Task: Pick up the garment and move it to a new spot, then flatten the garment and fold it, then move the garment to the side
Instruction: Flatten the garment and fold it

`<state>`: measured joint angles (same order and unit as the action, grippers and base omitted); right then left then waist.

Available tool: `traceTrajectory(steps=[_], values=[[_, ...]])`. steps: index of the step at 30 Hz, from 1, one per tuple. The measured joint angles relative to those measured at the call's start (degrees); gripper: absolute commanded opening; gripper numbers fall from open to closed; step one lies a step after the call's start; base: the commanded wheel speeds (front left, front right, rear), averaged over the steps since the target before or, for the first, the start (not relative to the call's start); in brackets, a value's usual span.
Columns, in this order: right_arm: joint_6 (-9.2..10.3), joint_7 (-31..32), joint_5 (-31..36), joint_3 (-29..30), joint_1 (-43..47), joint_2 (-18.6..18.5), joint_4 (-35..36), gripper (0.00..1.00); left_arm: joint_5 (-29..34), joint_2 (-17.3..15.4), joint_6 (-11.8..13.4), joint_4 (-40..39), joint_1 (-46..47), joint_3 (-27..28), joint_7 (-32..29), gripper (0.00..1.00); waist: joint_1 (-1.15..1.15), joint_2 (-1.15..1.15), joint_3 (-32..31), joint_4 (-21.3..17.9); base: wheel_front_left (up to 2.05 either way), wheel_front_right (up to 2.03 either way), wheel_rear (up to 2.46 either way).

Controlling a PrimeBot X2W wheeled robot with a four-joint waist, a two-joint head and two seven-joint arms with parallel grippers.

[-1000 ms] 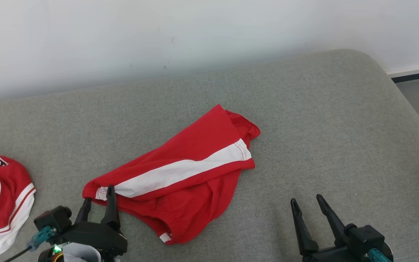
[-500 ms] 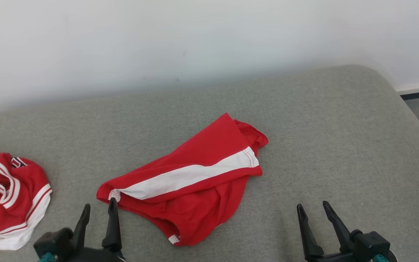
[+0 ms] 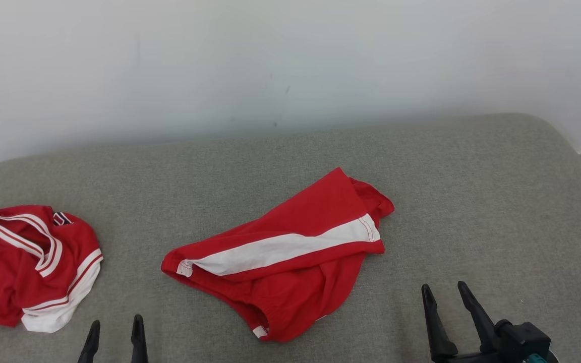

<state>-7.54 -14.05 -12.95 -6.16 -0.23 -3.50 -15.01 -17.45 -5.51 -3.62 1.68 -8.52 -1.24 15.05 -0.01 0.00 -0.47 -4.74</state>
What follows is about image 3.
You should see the red shorts white side stripe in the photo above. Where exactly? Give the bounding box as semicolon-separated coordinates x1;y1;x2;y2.
161;167;395;343

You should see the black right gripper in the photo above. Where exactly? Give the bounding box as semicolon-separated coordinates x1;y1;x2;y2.
421;281;558;363

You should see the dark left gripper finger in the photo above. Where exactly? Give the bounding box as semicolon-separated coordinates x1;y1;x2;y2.
130;314;148;363
78;320;100;363

